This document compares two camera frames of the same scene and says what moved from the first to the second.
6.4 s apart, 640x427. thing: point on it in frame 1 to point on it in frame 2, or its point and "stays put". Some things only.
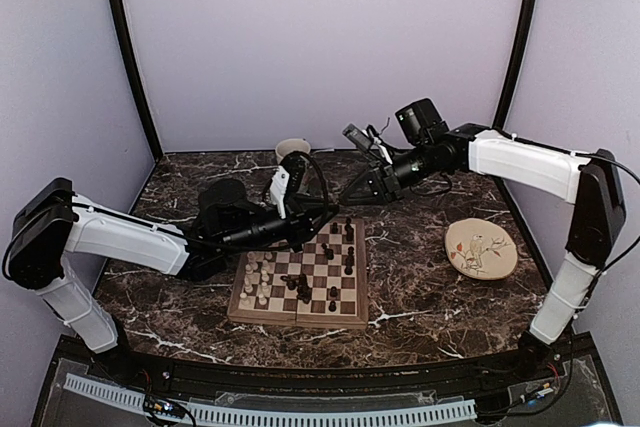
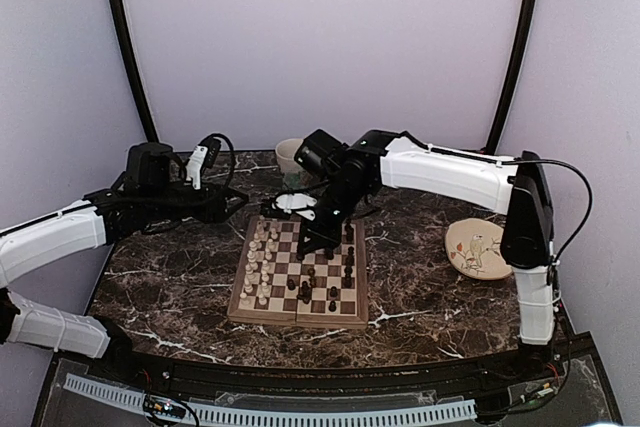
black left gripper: x=300 y=218 to x=217 y=212
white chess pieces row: x=251 y=266 stays put
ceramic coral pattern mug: x=286 y=146 stays put
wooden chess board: x=321 y=285 stays put
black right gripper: x=384 y=183 to x=320 y=238
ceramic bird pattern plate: x=481 y=248 stays put
